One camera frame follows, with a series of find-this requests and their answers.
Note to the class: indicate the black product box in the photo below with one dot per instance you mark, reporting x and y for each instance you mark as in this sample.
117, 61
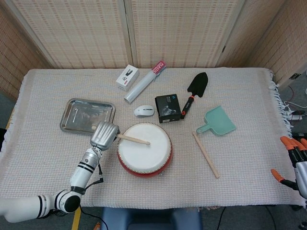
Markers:
168, 107

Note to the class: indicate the square stainless steel tray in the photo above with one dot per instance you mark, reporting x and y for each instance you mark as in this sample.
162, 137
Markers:
81, 112

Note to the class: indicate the wooden drumstick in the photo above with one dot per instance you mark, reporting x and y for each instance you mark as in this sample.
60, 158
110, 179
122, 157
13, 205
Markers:
206, 155
134, 139

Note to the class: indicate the blue padded seat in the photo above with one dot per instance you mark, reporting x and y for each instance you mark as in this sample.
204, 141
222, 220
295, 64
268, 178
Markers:
144, 218

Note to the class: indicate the woven folding screen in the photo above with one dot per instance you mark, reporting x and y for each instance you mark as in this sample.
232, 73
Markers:
84, 31

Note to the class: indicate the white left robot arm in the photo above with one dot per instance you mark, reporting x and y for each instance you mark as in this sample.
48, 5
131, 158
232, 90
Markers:
81, 172

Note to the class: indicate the teal plastic dustpan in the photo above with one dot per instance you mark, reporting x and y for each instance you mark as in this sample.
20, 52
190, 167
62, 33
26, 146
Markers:
219, 121

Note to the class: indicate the white plastic wrap roll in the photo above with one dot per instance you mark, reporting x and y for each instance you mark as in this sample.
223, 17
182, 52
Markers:
141, 85

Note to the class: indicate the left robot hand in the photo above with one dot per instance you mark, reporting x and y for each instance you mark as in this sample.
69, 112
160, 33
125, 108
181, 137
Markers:
104, 134

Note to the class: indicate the black garden trowel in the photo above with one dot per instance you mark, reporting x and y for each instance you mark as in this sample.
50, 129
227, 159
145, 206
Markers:
198, 83

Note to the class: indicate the white computer mouse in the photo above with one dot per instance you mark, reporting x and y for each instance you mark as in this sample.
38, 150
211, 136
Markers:
144, 111

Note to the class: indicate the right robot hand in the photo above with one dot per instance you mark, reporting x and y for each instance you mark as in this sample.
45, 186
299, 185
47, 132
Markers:
302, 172

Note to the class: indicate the white power strip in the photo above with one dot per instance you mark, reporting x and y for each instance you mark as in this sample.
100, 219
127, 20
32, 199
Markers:
296, 117

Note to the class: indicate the red drum with white skin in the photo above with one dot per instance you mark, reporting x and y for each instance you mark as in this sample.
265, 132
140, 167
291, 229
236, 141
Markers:
148, 158

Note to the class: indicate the small white product box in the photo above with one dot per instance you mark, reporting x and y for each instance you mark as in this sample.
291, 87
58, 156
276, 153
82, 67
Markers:
127, 77

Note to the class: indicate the woven beige tablecloth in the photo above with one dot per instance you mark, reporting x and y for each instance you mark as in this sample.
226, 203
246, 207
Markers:
36, 143

